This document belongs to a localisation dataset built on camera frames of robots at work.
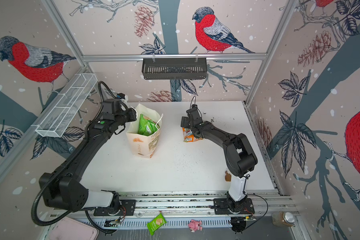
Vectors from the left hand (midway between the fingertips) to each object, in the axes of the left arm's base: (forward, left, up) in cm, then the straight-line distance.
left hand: (135, 109), depth 80 cm
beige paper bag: (-16, -3, -11) cm, 19 cm away
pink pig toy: (-49, -31, -25) cm, 64 cm away
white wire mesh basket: (-9, +35, +3) cm, 37 cm away
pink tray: (-50, +28, -27) cm, 63 cm away
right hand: (+5, -29, -17) cm, 33 cm away
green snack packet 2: (-48, -13, -27) cm, 57 cm away
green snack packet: (-2, -4, -13) cm, 14 cm away
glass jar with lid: (-48, -69, -18) cm, 86 cm away
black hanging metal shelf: (+41, -20, 0) cm, 46 cm away
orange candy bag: (-3, -30, -23) cm, 38 cm away
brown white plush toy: (-28, -51, -26) cm, 64 cm away
